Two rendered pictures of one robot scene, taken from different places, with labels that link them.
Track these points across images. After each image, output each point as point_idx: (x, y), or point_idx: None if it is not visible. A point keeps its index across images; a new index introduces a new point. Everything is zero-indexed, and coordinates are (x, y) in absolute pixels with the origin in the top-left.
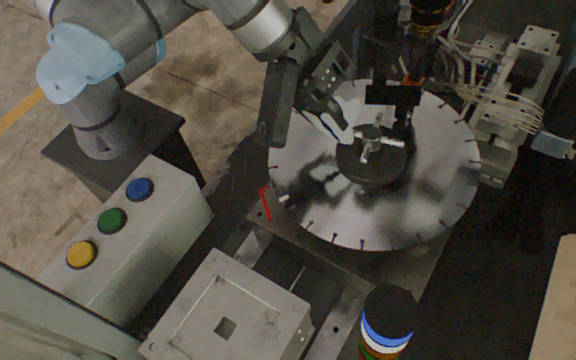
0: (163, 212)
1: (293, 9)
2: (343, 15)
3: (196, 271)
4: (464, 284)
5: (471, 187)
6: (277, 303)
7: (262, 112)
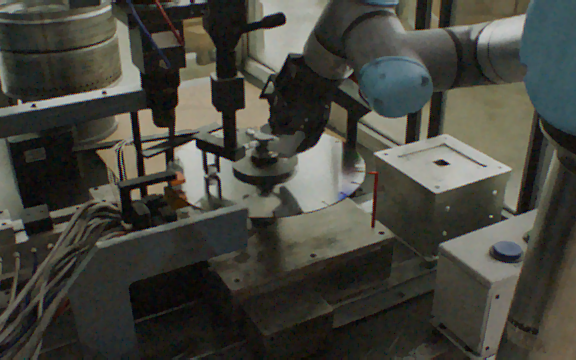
0: (481, 229)
1: (293, 65)
2: (167, 224)
3: (456, 186)
4: None
5: (219, 133)
6: (397, 159)
7: (357, 96)
